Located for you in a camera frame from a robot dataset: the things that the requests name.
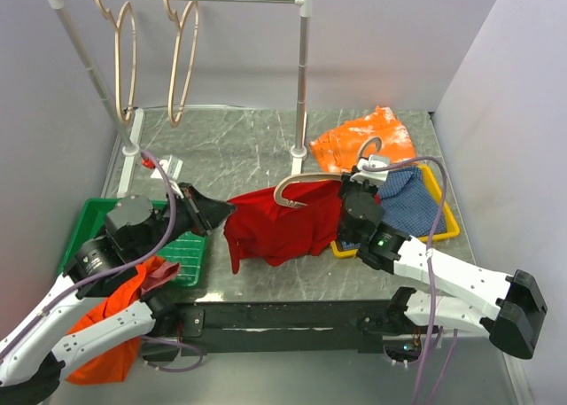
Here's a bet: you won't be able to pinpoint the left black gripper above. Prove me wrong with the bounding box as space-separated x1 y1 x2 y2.
134 181 237 260

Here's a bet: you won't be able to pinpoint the red t shirt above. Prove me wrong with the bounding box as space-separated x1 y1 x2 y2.
224 181 342 275

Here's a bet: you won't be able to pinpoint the wooden hanger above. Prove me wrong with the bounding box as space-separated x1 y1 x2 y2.
162 0 200 128
94 0 137 127
273 136 389 208

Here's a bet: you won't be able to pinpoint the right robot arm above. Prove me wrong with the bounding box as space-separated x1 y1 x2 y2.
338 171 548 360

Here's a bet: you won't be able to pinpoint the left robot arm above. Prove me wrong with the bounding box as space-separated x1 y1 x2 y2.
1 183 236 404

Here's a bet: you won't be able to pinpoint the blue checkered shirt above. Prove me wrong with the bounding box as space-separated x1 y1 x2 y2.
331 166 447 256

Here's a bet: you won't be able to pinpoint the green plastic tray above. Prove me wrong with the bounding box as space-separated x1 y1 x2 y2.
57 199 206 288

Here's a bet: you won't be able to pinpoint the orange white cloth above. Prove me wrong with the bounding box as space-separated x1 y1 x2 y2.
309 106 417 173

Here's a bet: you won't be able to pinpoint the pink cloth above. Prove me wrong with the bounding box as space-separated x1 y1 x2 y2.
138 256 181 295

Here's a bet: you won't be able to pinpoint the white clothes rack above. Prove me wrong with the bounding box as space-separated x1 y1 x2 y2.
47 0 313 198

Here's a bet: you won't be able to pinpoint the yellow plastic tray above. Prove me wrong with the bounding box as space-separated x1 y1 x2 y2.
330 165 460 259

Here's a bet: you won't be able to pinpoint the black base bar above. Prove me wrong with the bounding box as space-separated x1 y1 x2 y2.
151 300 426 354

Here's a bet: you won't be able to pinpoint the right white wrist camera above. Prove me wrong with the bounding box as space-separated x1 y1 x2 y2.
357 154 391 173

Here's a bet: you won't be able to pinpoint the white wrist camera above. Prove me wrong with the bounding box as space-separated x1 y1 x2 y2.
142 155 183 181
357 154 391 173

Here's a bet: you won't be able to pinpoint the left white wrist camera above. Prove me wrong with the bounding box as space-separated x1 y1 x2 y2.
142 155 183 181

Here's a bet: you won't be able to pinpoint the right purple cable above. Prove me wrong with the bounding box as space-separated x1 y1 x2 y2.
367 156 460 405

